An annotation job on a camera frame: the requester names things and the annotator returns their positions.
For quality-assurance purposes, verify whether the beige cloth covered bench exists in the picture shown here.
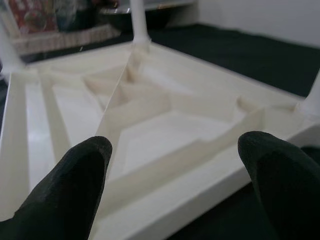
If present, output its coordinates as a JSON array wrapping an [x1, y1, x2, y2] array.
[[11, 24, 122, 55]]

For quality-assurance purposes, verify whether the white plastic table leg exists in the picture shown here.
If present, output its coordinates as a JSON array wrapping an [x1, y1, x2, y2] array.
[[0, 22, 20, 74], [129, 0, 153, 52], [296, 73, 320, 119]]

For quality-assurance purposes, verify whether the black tablecloth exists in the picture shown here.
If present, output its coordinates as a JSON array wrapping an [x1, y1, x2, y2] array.
[[0, 22, 320, 240]]

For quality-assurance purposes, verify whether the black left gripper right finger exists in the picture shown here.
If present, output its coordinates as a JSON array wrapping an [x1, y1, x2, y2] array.
[[237, 131, 320, 240]]

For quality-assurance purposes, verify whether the black wok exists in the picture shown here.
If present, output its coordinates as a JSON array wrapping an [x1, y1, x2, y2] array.
[[98, 4, 172, 32]]

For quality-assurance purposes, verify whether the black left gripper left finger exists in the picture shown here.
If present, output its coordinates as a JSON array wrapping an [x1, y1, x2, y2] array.
[[0, 136, 113, 240]]

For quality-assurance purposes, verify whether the black bag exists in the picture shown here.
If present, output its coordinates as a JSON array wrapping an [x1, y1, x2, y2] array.
[[53, 0, 106, 32]]

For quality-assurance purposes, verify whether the white plastic children table top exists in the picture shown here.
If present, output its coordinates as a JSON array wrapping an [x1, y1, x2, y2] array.
[[0, 41, 320, 240]]

